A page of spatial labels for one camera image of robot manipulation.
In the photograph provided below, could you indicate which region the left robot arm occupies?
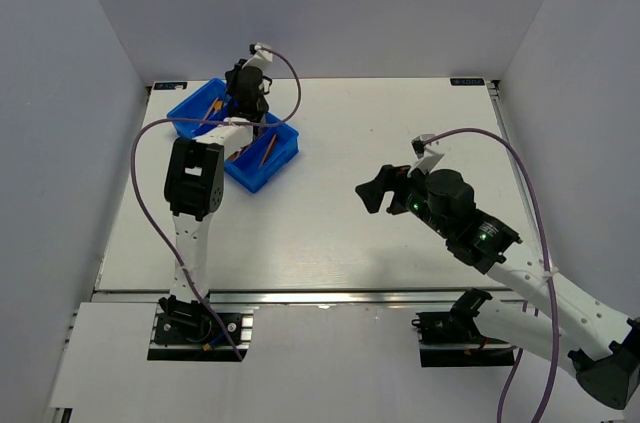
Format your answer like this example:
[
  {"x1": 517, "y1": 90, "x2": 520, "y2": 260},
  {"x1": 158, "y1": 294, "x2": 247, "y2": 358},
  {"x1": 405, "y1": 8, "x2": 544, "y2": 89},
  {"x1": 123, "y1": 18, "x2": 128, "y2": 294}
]
[{"x1": 159, "y1": 52, "x2": 273, "y2": 342}]

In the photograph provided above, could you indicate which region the orange spoon large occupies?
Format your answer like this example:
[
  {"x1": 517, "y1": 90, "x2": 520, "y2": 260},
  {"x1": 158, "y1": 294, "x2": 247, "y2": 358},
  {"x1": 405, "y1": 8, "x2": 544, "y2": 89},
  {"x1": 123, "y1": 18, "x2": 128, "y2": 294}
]
[{"x1": 203, "y1": 98, "x2": 224, "y2": 121}]

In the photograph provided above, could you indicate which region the right table logo sticker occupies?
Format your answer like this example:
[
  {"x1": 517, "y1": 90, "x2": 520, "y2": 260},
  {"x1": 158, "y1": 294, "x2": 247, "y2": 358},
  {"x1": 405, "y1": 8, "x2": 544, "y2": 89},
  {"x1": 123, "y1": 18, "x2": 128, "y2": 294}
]
[{"x1": 449, "y1": 77, "x2": 486, "y2": 86}]

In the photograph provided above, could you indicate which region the red-orange chopstick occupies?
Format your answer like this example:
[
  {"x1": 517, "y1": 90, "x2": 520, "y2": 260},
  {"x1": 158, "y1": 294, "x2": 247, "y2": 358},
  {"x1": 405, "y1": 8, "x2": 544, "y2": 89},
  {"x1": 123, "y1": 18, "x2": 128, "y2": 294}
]
[{"x1": 259, "y1": 134, "x2": 278, "y2": 168}]

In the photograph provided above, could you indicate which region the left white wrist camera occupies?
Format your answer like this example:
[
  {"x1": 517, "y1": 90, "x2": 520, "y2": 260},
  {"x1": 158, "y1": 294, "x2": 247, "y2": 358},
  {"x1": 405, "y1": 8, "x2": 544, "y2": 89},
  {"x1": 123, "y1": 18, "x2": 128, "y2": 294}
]
[{"x1": 244, "y1": 43, "x2": 273, "y2": 73}]

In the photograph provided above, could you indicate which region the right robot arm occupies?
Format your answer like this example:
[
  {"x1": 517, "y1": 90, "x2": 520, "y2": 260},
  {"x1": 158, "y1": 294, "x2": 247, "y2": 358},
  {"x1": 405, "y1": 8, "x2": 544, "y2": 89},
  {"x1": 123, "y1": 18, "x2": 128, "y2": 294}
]
[{"x1": 355, "y1": 165, "x2": 639, "y2": 410}]

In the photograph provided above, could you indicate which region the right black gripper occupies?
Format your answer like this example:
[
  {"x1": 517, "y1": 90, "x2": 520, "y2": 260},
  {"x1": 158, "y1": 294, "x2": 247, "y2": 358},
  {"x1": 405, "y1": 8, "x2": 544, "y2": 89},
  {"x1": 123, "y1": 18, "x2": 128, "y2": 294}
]
[{"x1": 354, "y1": 159, "x2": 452, "y2": 239}]

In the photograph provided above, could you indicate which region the blue divided plastic tray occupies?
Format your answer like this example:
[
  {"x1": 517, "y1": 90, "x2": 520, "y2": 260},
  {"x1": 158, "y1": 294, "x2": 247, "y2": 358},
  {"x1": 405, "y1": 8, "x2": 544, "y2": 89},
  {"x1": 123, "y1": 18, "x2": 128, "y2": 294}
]
[{"x1": 167, "y1": 78, "x2": 299, "y2": 193}]

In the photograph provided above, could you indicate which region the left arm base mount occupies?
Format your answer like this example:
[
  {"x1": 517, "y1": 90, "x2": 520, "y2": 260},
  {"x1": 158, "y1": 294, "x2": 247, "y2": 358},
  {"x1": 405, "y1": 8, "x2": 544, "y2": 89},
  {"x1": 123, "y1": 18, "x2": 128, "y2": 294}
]
[{"x1": 147, "y1": 295, "x2": 253, "y2": 363}]

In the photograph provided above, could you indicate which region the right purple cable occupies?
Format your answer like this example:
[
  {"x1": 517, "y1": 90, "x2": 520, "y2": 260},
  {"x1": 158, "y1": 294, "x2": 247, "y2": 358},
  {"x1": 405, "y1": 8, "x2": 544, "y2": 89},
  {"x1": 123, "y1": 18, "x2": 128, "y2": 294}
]
[{"x1": 414, "y1": 127, "x2": 560, "y2": 423}]

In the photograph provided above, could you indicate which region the orange fork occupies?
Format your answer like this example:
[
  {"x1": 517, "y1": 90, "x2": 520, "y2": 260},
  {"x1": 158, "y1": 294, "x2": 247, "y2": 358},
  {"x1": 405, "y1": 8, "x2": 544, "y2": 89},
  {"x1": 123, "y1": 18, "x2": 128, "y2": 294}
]
[{"x1": 227, "y1": 148, "x2": 246, "y2": 161}]

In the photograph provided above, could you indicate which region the orange spoon small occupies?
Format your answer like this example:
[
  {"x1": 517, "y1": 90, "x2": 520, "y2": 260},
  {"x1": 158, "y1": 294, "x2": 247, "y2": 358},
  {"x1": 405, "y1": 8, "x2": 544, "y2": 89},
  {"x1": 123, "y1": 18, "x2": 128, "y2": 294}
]
[{"x1": 207, "y1": 99, "x2": 224, "y2": 119}]

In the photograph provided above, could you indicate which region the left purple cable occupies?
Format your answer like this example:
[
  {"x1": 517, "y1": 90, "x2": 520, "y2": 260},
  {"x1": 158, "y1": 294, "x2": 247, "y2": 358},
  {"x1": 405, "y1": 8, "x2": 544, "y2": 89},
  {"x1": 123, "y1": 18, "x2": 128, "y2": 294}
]
[{"x1": 130, "y1": 46, "x2": 302, "y2": 362}]

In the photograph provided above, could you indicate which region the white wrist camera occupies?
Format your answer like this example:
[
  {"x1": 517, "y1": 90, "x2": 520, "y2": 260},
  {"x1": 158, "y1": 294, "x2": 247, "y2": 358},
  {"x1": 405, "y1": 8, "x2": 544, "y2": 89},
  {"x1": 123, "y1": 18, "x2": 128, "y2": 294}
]
[
  {"x1": 244, "y1": 43, "x2": 273, "y2": 73},
  {"x1": 409, "y1": 134, "x2": 444, "y2": 177}
]

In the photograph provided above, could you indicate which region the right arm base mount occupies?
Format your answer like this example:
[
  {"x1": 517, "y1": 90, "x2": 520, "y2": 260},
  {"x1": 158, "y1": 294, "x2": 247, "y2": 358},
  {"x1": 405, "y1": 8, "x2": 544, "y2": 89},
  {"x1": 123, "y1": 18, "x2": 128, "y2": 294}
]
[{"x1": 411, "y1": 289, "x2": 515, "y2": 368}]

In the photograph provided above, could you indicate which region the purple cable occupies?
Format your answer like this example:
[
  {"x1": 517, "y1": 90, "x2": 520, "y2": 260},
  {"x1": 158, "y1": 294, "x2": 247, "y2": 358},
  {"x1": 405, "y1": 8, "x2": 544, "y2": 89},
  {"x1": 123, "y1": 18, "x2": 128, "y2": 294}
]
[
  {"x1": 130, "y1": 46, "x2": 302, "y2": 362},
  {"x1": 414, "y1": 127, "x2": 560, "y2": 423}
]

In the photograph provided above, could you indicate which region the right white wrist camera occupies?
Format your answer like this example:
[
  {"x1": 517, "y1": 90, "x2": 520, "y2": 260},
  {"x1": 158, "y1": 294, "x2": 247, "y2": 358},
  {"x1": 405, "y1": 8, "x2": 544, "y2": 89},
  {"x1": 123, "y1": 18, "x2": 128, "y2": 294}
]
[{"x1": 409, "y1": 134, "x2": 444, "y2": 177}]

